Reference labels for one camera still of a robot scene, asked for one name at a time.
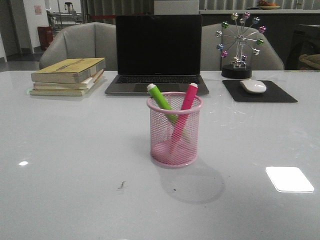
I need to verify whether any pink mesh pen holder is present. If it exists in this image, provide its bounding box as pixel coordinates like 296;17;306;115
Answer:
146;92;203;167

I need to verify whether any grey laptop computer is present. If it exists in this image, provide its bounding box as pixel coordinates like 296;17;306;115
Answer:
105;14;209;95

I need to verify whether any red bin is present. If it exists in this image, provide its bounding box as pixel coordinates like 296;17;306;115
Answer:
37;26;53;50

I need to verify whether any fruit bowl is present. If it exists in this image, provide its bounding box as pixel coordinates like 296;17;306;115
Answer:
257;0;281;10

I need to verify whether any black mouse pad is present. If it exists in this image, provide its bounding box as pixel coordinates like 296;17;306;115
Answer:
222;80;298;103

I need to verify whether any bottom book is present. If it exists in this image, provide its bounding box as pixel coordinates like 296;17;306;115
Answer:
29;75;103;97

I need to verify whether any left grey armchair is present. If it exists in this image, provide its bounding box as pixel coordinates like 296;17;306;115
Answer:
39;22;118;71

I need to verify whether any white computer mouse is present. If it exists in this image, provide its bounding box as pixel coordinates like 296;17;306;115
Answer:
239;79;267;94

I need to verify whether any middle book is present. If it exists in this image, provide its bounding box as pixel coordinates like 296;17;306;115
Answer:
33;70;104;90

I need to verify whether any green highlighter pen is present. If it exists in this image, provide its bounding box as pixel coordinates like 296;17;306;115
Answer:
147;83;178;126

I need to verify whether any pink highlighter pen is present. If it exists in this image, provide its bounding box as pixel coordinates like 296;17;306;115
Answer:
169;83;198;155

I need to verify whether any top yellow book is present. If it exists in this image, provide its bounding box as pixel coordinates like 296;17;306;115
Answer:
31;57;106;84

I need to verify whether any right grey armchair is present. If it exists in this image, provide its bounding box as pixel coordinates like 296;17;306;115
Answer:
200;23;284;71

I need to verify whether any grey armchair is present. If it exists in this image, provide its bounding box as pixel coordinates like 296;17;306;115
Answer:
200;23;284;71
39;22;118;71

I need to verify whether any ferris wheel desk ornament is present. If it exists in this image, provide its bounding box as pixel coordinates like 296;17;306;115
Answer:
215;11;267;79

